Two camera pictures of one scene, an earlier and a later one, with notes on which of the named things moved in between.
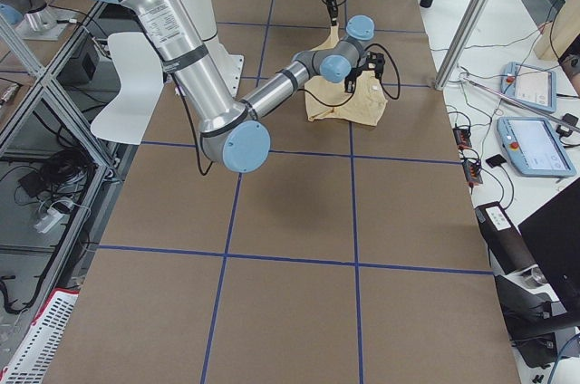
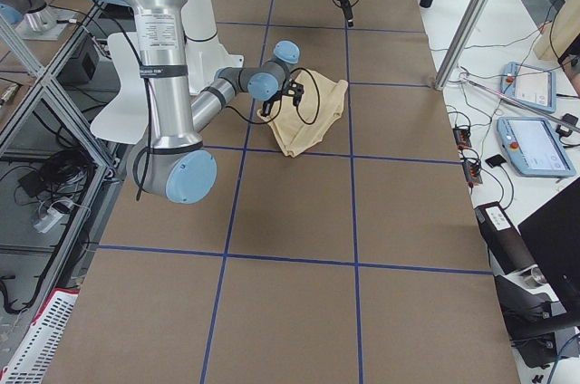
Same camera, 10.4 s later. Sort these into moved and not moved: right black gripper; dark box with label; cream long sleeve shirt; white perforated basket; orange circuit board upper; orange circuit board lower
Moved: cream long sleeve shirt; right black gripper
Not moved: orange circuit board upper; orange circuit board lower; dark box with label; white perforated basket
